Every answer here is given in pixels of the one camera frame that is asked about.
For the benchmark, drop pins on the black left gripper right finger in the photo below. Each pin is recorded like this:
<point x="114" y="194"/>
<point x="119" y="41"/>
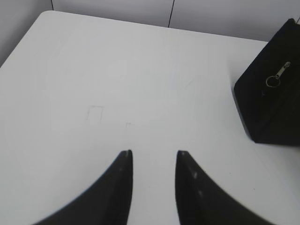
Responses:
<point x="200" y="201"/>

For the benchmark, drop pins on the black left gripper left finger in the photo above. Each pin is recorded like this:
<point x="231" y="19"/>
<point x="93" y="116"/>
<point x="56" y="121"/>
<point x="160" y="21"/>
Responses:
<point x="106" y="202"/>

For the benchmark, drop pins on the black fabric tote bag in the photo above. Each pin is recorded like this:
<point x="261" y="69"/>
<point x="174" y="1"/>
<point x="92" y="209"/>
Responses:
<point x="272" y="115"/>

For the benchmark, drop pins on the silver zipper pull with ring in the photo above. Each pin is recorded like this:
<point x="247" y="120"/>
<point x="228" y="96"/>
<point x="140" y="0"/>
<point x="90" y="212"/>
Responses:
<point x="274" y="81"/>

